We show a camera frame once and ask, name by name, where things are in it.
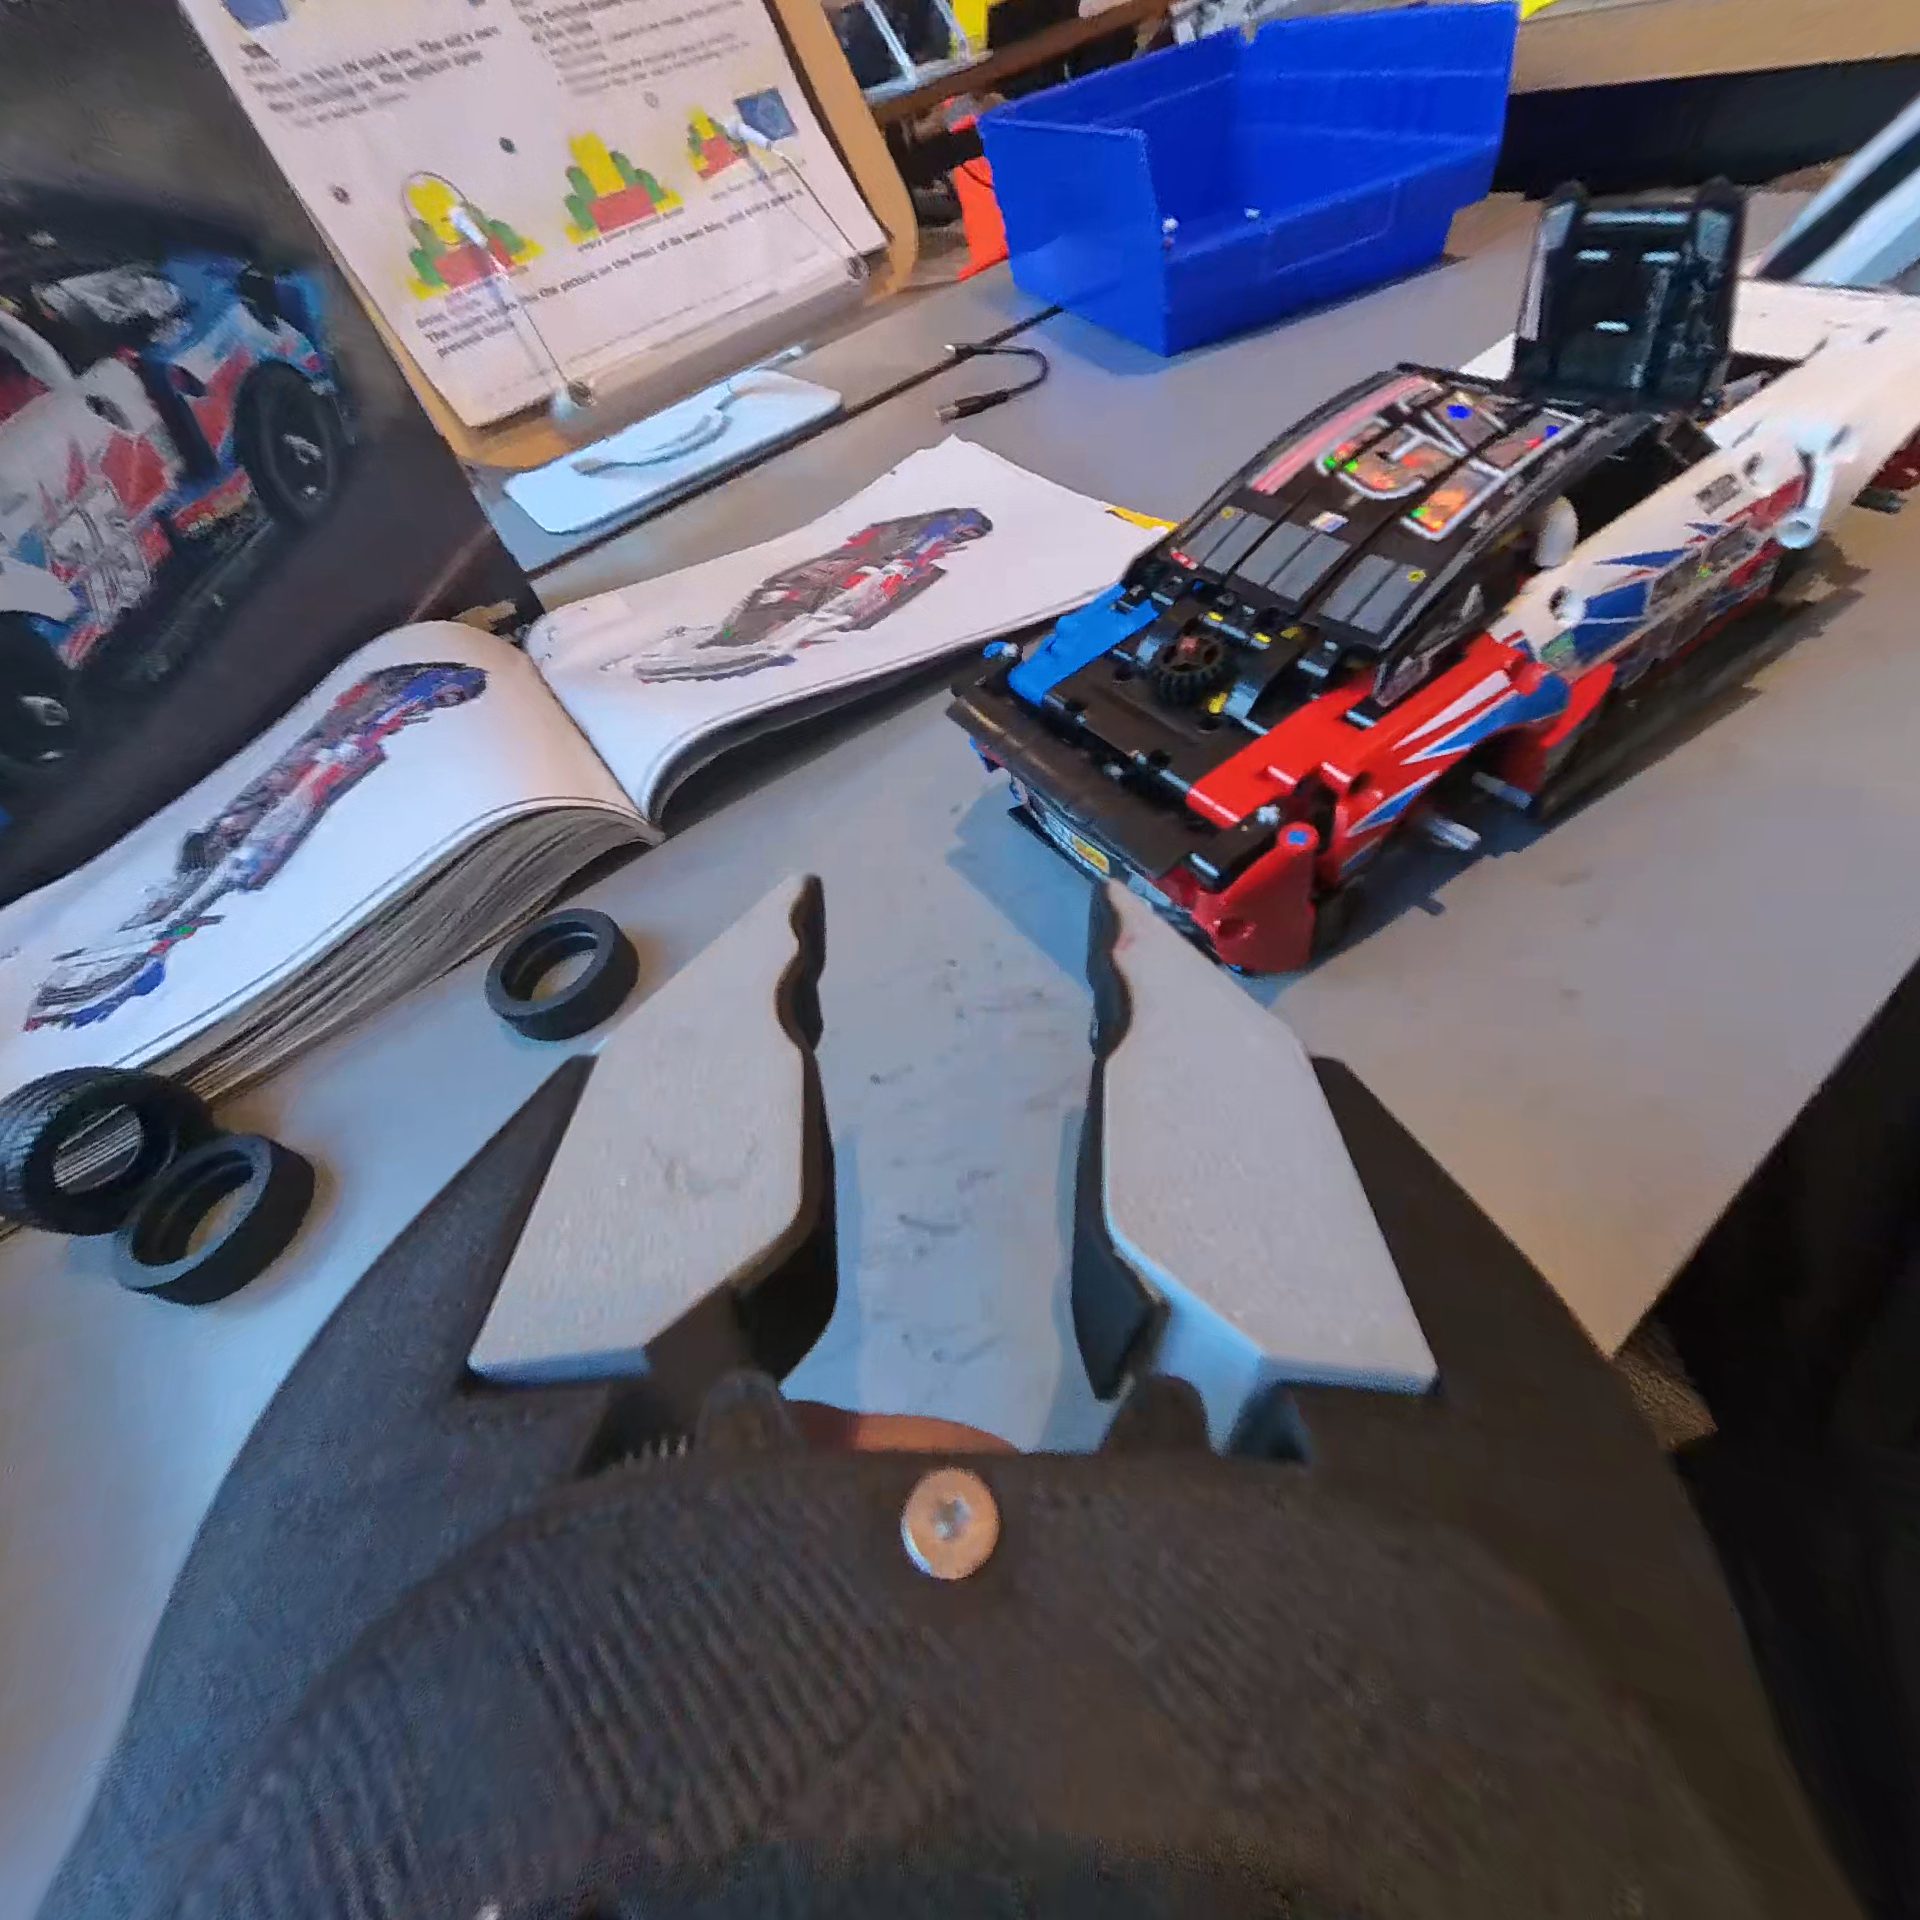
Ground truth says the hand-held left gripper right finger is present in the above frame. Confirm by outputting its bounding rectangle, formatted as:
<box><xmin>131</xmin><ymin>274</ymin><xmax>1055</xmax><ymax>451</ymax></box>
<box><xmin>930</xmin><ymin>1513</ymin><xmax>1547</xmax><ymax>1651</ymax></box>
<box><xmin>1069</xmin><ymin>882</ymin><xmax>1442</xmax><ymax>1455</ymax></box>

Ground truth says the toy brick race car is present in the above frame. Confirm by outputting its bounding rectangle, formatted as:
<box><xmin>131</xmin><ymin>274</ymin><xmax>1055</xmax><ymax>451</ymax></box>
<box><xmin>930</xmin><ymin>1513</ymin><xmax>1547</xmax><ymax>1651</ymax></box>
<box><xmin>948</xmin><ymin>180</ymin><xmax>1920</xmax><ymax>975</ymax></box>

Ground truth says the grey desk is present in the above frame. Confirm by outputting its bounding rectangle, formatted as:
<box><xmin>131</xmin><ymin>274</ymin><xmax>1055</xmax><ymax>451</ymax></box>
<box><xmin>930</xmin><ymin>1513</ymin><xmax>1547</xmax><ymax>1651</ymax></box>
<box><xmin>0</xmin><ymin>188</ymin><xmax>1920</xmax><ymax>1920</ymax></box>

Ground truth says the white flat pad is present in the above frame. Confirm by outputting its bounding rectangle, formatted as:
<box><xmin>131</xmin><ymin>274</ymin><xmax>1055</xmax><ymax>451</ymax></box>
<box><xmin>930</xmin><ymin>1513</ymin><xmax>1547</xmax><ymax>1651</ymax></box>
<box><xmin>503</xmin><ymin>369</ymin><xmax>845</xmax><ymax>538</ymax></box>

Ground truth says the black USB cable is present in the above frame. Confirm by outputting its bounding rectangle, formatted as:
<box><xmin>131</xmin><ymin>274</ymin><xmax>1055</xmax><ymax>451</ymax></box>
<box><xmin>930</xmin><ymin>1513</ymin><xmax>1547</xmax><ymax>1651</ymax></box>
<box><xmin>938</xmin><ymin>342</ymin><xmax>1051</xmax><ymax>426</ymax></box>

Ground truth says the blue plastic bin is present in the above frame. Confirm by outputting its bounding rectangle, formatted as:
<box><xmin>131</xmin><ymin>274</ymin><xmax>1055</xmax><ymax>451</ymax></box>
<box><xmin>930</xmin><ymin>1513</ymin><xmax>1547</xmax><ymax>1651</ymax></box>
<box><xmin>978</xmin><ymin>0</ymin><xmax>1521</xmax><ymax>359</ymax></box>

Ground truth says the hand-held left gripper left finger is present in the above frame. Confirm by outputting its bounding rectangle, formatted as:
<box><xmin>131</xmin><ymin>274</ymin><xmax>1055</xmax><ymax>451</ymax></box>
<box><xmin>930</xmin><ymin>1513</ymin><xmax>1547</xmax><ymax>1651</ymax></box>
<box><xmin>463</xmin><ymin>877</ymin><xmax>841</xmax><ymax>1385</ymax></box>

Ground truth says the instruction sheet on stand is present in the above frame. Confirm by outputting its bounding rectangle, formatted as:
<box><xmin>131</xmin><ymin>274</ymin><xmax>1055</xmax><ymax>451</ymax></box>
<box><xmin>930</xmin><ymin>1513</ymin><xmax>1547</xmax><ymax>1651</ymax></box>
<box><xmin>451</xmin><ymin>0</ymin><xmax>922</xmax><ymax>470</ymax></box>

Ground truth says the black toy car box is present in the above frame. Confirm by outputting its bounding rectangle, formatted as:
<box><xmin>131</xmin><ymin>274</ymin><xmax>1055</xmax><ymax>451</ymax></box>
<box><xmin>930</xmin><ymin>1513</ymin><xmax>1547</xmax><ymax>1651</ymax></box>
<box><xmin>0</xmin><ymin>0</ymin><xmax>543</xmax><ymax>906</ymax></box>

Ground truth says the open instruction booklet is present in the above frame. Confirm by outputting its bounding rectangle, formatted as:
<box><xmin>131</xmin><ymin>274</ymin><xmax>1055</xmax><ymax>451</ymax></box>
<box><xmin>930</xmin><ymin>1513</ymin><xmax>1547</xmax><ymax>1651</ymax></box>
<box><xmin>0</xmin><ymin>435</ymin><xmax>1180</xmax><ymax>1105</ymax></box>

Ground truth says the black rubber tyre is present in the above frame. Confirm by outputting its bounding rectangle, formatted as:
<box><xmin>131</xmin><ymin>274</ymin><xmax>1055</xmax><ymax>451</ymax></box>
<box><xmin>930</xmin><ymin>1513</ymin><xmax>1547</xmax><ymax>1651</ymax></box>
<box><xmin>483</xmin><ymin>908</ymin><xmax>641</xmax><ymax>1045</ymax></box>
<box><xmin>111</xmin><ymin>1131</ymin><xmax>317</xmax><ymax>1307</ymax></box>
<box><xmin>0</xmin><ymin>1067</ymin><xmax>214</xmax><ymax>1237</ymax></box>

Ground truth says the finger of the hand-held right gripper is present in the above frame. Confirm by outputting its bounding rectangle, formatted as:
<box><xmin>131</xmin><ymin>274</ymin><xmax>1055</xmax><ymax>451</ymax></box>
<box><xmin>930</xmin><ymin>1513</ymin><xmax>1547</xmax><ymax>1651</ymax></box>
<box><xmin>1818</xmin><ymin>90</ymin><xmax>1920</xmax><ymax>209</ymax></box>
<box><xmin>1746</xmin><ymin>182</ymin><xmax>1920</xmax><ymax>291</ymax></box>

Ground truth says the printed instruction sheet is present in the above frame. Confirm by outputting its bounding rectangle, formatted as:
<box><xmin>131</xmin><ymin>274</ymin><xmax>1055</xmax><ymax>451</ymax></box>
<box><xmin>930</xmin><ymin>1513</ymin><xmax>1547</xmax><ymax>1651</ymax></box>
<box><xmin>181</xmin><ymin>0</ymin><xmax>889</xmax><ymax>433</ymax></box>

